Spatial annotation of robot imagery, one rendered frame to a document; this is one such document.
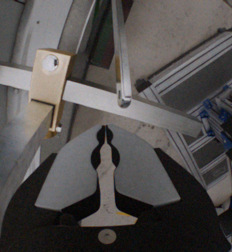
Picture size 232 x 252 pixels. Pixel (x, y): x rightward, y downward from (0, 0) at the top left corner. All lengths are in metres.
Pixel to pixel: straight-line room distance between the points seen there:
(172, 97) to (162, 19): 0.53
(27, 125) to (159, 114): 0.18
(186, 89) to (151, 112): 0.76
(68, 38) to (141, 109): 0.22
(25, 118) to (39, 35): 0.32
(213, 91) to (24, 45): 1.03
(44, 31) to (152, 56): 0.79
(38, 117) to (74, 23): 0.23
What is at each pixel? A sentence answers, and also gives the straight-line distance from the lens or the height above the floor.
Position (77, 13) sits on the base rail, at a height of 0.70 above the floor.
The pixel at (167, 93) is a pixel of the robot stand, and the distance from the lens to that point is 0.95.
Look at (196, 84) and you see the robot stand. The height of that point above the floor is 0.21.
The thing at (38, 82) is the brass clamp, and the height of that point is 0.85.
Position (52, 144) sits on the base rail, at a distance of 0.46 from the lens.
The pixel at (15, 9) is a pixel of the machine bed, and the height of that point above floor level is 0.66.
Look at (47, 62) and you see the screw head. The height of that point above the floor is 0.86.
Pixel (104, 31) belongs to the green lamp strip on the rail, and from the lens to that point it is 0.36.
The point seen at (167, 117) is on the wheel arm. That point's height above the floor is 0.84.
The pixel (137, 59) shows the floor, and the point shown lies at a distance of 1.08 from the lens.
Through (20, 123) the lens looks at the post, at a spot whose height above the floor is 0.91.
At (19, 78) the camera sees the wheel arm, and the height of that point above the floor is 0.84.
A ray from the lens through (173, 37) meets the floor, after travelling 1.15.
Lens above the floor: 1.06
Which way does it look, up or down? 62 degrees down
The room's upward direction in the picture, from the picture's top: 172 degrees clockwise
